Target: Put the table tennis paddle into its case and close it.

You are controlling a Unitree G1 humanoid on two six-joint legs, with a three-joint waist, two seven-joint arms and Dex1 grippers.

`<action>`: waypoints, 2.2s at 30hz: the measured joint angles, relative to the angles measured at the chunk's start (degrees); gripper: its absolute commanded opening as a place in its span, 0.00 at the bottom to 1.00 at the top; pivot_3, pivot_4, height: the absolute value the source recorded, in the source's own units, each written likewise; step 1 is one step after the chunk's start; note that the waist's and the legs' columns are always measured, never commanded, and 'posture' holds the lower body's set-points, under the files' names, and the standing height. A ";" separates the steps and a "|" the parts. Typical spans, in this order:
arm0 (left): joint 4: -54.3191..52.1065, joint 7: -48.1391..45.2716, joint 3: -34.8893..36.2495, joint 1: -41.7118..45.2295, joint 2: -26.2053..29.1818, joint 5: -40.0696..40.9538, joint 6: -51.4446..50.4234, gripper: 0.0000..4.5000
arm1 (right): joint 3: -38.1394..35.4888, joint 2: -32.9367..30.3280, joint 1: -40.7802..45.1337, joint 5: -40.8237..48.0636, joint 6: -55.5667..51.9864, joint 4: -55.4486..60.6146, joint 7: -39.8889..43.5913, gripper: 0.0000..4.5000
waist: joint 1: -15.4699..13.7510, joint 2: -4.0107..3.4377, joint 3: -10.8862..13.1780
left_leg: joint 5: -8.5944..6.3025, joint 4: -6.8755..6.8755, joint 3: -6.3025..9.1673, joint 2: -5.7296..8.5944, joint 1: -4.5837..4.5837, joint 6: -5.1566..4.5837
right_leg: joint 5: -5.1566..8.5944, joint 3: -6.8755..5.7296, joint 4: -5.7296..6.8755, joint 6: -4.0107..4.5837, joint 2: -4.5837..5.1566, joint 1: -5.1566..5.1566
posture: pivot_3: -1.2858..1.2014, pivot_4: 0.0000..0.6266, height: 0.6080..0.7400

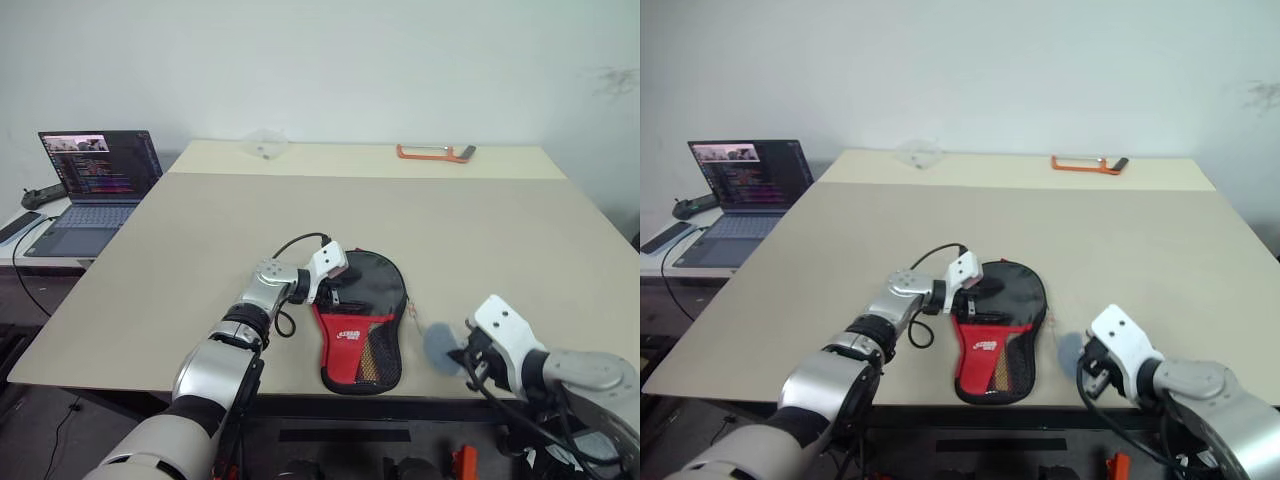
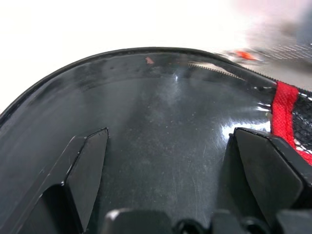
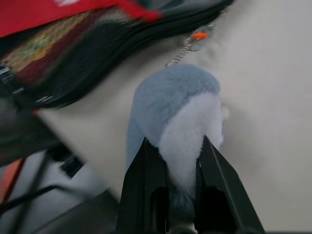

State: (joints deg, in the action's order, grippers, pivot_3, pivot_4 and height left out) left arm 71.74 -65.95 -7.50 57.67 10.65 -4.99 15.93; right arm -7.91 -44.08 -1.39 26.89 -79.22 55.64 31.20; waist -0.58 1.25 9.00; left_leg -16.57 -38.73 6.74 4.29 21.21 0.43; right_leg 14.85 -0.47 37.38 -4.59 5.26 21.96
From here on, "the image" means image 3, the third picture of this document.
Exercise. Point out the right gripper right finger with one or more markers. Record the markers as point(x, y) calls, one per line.
point(219, 195)

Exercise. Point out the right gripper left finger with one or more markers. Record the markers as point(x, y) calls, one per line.
point(143, 195)

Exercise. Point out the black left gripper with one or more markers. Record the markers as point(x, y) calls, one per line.
point(22, 131)

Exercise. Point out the table tennis paddle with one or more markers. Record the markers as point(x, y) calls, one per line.
point(41, 51)

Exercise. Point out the black paddle cover bag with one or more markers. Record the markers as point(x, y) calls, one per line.
point(109, 56)

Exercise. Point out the small red object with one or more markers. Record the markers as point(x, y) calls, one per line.
point(11, 180)

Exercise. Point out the orange zipper pull tab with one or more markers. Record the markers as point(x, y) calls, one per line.
point(198, 36)

